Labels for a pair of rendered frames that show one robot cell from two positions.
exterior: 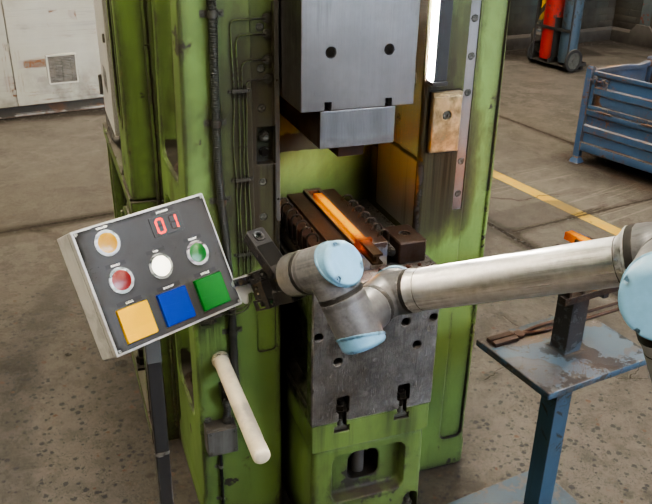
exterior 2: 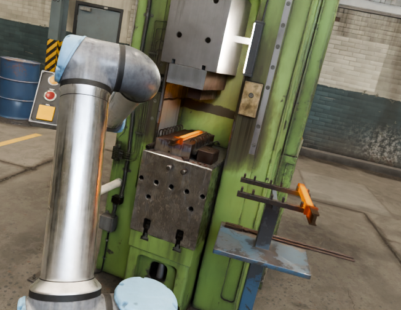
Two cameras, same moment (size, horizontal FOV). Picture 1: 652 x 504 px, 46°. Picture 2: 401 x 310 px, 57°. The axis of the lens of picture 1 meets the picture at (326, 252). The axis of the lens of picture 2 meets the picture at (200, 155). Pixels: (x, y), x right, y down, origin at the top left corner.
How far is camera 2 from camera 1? 1.44 m
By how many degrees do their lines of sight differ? 36
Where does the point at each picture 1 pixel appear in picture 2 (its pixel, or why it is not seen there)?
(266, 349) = not seen: hidden behind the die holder
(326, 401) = (139, 216)
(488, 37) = (285, 59)
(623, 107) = not seen: outside the picture
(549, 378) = (226, 246)
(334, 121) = (174, 69)
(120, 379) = not seen: hidden behind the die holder
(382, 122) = (198, 77)
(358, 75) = (190, 49)
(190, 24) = (139, 18)
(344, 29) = (187, 24)
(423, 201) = (232, 141)
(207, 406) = (108, 204)
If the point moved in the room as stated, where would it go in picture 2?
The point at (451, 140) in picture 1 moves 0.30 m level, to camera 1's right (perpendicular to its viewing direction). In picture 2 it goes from (251, 110) to (306, 125)
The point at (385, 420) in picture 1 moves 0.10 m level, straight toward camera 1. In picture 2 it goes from (167, 247) to (152, 251)
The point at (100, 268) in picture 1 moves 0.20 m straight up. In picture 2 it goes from (44, 87) to (48, 47)
